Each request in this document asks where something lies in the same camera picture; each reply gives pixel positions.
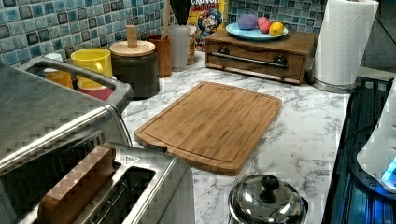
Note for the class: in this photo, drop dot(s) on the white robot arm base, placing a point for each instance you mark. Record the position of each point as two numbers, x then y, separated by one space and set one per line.
377 157

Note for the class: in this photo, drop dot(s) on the silver two-slot toaster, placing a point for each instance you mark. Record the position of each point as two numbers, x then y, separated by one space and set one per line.
146 187

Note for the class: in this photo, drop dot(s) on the stainless toaster oven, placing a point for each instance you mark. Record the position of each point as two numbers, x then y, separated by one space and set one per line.
46 129

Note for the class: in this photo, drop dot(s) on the bamboo cutting board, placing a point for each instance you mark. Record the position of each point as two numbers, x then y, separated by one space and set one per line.
214 127

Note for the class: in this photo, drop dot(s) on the brown wooden utensil holder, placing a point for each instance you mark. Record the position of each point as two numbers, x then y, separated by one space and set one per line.
164 53

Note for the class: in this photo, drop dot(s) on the clear cereal jar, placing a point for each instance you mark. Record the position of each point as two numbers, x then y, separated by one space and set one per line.
191 49

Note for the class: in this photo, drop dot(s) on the frosted plastic cup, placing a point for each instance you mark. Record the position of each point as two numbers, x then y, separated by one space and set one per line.
180 35

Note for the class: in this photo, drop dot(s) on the dark canister with wooden lid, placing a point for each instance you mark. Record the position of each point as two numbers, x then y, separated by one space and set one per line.
135 62

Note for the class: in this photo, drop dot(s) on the light blue plate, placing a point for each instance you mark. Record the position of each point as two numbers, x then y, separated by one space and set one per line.
254 35

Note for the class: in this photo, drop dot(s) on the yellow cereal box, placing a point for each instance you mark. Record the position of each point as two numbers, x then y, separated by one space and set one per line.
208 16

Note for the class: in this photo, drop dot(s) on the red bowl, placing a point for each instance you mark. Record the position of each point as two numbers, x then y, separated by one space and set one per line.
101 93

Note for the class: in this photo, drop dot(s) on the wooden drawer box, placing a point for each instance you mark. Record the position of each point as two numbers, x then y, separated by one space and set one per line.
286 58

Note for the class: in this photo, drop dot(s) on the purple plush eggplant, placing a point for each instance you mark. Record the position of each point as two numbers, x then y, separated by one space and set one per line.
247 22

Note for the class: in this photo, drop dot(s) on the black utensil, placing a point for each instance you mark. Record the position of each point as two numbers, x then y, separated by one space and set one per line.
181 9

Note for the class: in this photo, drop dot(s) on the pink plush strawberry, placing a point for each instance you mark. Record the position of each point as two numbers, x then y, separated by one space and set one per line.
264 25

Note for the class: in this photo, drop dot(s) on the yellow mug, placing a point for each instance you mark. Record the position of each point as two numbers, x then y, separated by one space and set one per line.
96 60

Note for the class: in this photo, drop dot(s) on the yellow toy lemon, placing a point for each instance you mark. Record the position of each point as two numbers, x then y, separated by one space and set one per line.
276 28

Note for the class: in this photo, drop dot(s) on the white capped bottle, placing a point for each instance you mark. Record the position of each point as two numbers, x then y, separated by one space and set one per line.
58 76

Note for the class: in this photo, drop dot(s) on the white paper towel roll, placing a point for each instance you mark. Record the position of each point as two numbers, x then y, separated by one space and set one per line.
341 44

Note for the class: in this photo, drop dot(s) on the wooden toast slice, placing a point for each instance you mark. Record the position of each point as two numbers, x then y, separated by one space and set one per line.
67 199

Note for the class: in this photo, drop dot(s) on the wooden spoon handle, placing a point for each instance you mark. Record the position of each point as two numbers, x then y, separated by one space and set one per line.
166 17

